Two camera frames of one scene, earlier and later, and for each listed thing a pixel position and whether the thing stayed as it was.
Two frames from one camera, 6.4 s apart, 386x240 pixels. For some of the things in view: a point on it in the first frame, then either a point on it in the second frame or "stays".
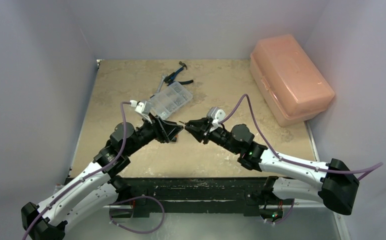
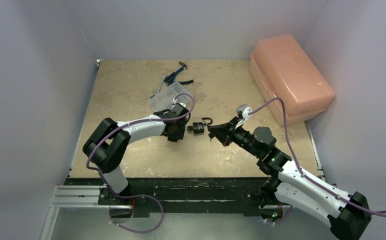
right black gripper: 205,129 → 229,131
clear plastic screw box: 167,101 stays
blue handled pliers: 170,78 stays
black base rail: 201,197 stays
